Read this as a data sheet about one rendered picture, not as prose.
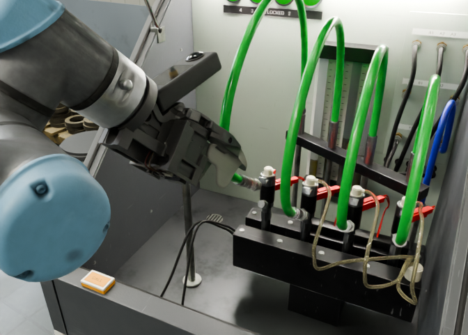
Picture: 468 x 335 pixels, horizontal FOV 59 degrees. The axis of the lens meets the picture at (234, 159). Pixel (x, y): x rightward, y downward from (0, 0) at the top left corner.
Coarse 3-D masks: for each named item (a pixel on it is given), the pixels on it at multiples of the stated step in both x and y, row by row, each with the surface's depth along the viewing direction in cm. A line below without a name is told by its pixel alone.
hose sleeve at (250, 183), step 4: (244, 176) 65; (244, 180) 65; (248, 180) 66; (252, 180) 68; (256, 180) 71; (236, 184) 64; (240, 184) 64; (244, 184) 65; (248, 184) 66; (252, 184) 68; (256, 184) 70; (248, 188) 69; (252, 188) 70; (256, 188) 71
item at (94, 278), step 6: (90, 276) 73; (96, 276) 73; (102, 276) 73; (90, 282) 72; (96, 282) 72; (102, 282) 72; (114, 282) 73; (90, 288) 72; (96, 288) 71; (108, 288) 72
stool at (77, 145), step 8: (72, 136) 221; (80, 136) 221; (88, 136) 221; (64, 144) 212; (72, 144) 212; (80, 144) 212; (88, 144) 212; (72, 152) 205; (80, 152) 205; (80, 160) 206
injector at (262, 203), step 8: (264, 176) 76; (272, 176) 76; (272, 184) 77; (264, 192) 77; (272, 192) 78; (264, 200) 78; (272, 200) 79; (264, 208) 78; (264, 216) 80; (264, 224) 81
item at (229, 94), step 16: (272, 0) 60; (256, 16) 57; (304, 16) 76; (304, 32) 79; (240, 48) 55; (304, 48) 82; (240, 64) 55; (304, 64) 84; (224, 96) 55; (224, 112) 55; (304, 112) 90; (224, 128) 55; (240, 176) 64
